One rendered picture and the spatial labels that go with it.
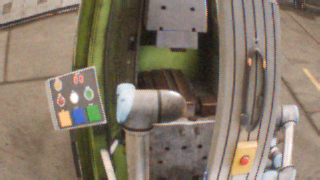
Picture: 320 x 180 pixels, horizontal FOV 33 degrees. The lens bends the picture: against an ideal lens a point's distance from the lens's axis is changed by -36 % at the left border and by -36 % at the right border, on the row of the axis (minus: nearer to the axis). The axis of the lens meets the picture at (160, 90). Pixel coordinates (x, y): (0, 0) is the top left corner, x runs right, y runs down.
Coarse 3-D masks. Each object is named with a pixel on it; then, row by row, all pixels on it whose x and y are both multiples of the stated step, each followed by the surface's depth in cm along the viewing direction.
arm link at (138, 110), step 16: (128, 96) 279; (144, 96) 279; (160, 96) 280; (128, 112) 277; (144, 112) 278; (160, 112) 279; (128, 128) 281; (144, 128) 280; (128, 144) 285; (144, 144) 284; (128, 160) 288; (144, 160) 286; (144, 176) 289
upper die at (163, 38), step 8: (152, 32) 389; (160, 32) 374; (168, 32) 374; (176, 32) 375; (184, 32) 375; (192, 32) 376; (160, 40) 375; (168, 40) 376; (176, 40) 376; (184, 40) 377; (192, 40) 377
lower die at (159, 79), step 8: (144, 72) 425; (152, 72) 423; (160, 72) 423; (176, 72) 424; (152, 80) 416; (160, 80) 414; (176, 80) 412; (184, 80) 415; (152, 88) 406; (160, 88) 405; (168, 88) 404; (184, 88) 405; (184, 96) 397; (192, 104) 391; (192, 112) 392
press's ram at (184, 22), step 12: (144, 0) 384; (156, 0) 365; (168, 0) 366; (180, 0) 367; (192, 0) 367; (204, 0) 368; (144, 12) 382; (156, 12) 368; (168, 12) 369; (180, 12) 370; (192, 12) 371; (204, 12) 371; (156, 24) 371; (168, 24) 372; (180, 24) 373; (192, 24) 374; (204, 24) 374
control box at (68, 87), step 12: (84, 72) 369; (48, 84) 356; (72, 84) 364; (84, 84) 368; (96, 84) 372; (48, 96) 359; (60, 96) 358; (84, 96) 367; (96, 96) 371; (60, 108) 357; (72, 108) 362; (84, 108) 366; (72, 120) 361
